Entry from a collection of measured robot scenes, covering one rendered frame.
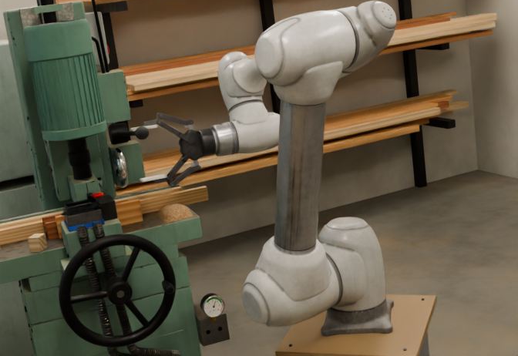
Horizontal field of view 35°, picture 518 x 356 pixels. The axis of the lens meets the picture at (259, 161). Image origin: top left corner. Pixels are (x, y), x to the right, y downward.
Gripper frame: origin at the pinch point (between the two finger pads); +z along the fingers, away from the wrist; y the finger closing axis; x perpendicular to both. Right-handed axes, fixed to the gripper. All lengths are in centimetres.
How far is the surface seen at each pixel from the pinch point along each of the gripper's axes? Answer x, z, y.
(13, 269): -1.4, 37.0, -23.3
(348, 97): -269, -187, -15
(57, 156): -24.4, 19.4, 1.3
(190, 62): -207, -70, 23
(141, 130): 9.8, 0.3, 6.9
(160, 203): -16.6, -6.4, -16.6
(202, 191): -16.6, -19.2, -15.7
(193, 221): -1.5, -11.5, -20.9
